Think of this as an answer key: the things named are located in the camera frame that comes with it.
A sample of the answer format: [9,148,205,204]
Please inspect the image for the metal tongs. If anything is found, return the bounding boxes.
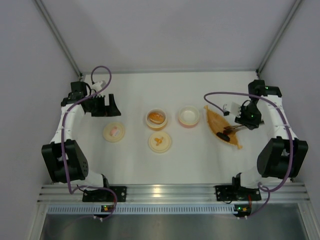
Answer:
[220,124,255,133]

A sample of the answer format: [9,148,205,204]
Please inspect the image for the red sausage piece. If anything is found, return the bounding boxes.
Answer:
[223,128,235,135]

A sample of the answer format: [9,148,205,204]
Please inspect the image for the orange bread roll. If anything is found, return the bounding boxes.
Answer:
[148,112,166,125]

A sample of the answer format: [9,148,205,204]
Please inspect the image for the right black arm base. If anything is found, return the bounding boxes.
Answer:
[214,184,262,202]

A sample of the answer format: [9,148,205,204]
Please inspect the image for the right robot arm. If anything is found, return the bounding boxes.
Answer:
[231,79,309,190]

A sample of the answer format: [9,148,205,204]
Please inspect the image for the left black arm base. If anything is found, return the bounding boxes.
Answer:
[82,185,127,203]

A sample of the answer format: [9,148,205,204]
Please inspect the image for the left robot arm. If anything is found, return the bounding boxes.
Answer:
[41,81,121,189]

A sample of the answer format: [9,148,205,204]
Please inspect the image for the yellow lunch bowl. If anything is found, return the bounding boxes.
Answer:
[145,108,168,131]

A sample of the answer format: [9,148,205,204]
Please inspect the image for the pink lunch bowl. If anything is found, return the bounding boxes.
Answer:
[178,105,200,129]

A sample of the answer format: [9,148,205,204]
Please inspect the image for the cream lid pink knob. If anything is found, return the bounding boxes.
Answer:
[102,122,125,143]

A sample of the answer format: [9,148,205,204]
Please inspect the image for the boat-shaped woven basket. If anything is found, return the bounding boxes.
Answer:
[203,105,243,150]

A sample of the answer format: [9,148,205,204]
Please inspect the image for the cream lid orange knob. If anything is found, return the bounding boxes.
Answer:
[148,131,172,154]

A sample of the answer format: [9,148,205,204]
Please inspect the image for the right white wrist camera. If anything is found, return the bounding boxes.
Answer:
[222,101,242,118]

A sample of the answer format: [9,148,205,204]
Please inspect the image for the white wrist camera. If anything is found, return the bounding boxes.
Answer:
[222,101,242,118]
[91,80,106,94]

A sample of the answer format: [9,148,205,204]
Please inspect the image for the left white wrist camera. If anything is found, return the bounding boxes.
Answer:
[91,80,106,94]

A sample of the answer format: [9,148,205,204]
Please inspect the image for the left aluminium frame post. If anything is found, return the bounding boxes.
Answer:
[32,0,83,81]

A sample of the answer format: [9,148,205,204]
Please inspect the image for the aluminium frame post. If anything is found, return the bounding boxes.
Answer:
[255,0,305,79]
[32,0,83,81]

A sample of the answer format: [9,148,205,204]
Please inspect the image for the aluminium mounting rail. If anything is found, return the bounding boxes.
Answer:
[37,182,310,204]

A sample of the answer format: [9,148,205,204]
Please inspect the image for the slotted cable duct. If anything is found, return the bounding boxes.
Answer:
[47,204,251,215]

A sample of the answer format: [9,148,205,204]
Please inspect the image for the right aluminium frame post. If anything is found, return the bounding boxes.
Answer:
[255,0,305,79]

